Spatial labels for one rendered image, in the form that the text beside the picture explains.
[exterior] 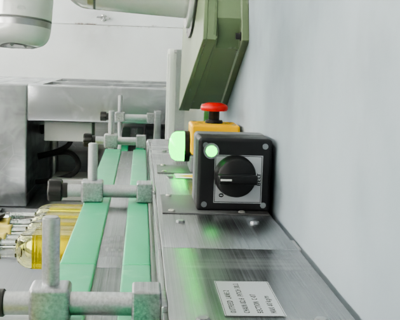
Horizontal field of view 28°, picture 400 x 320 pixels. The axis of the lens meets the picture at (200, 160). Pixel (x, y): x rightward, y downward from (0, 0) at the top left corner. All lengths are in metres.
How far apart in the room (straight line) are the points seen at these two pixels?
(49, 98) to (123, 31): 2.77
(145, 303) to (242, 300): 0.07
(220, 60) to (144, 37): 4.01
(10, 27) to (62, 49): 3.97
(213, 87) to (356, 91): 0.75
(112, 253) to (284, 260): 0.18
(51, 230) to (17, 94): 1.93
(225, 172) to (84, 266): 0.21
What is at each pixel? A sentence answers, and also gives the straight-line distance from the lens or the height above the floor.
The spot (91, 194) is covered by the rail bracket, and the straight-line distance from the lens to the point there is 0.99.
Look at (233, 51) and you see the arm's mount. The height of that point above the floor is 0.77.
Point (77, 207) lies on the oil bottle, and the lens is 1.54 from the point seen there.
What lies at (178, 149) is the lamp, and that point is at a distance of 1.15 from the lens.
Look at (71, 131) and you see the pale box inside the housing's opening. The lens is 2.55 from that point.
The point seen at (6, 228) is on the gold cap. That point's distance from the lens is 1.44.
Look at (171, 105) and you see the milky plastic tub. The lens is 1.62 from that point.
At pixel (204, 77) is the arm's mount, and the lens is 1.25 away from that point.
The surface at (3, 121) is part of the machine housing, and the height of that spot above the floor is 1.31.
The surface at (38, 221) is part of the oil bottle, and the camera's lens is 1.42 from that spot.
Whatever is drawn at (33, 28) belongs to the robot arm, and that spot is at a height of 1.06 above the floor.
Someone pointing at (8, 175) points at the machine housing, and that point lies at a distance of 2.49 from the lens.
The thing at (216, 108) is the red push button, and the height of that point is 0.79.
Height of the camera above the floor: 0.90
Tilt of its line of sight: 4 degrees down
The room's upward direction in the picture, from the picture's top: 89 degrees counter-clockwise
